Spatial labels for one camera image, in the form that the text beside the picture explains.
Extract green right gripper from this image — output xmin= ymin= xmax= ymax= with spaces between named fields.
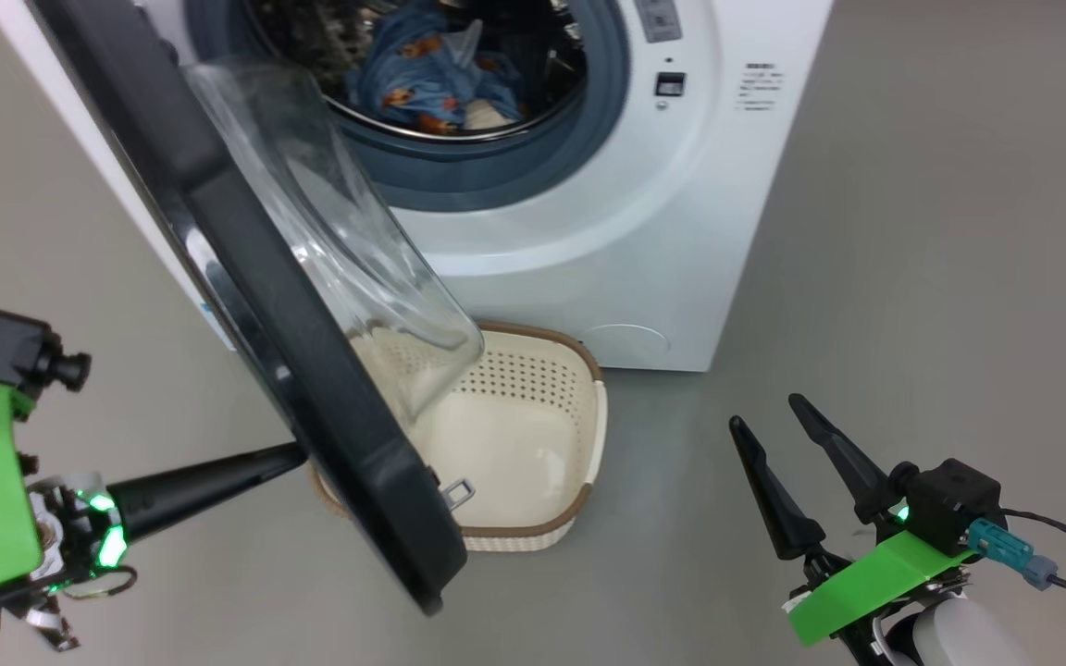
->
xmin=728 ymin=393 xmax=975 ymax=648

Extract round dark glass washer door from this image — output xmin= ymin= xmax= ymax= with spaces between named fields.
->
xmin=24 ymin=0 xmax=486 ymax=618

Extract white front-load washing machine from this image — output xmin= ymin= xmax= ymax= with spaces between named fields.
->
xmin=0 ymin=0 xmax=836 ymax=374

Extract washing machine drum with laundry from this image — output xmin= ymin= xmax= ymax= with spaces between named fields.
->
xmin=246 ymin=0 xmax=590 ymax=145

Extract round white filter cover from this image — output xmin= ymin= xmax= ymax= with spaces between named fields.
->
xmin=581 ymin=323 xmax=674 ymax=364

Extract cream perforated laundry basket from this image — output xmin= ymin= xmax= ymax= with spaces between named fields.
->
xmin=310 ymin=319 xmax=609 ymax=554

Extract grey warning sticker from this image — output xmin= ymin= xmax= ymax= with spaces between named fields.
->
xmin=632 ymin=0 xmax=685 ymax=45

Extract teal right cable connector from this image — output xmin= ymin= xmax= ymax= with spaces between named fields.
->
xmin=965 ymin=517 xmax=1059 ymax=591

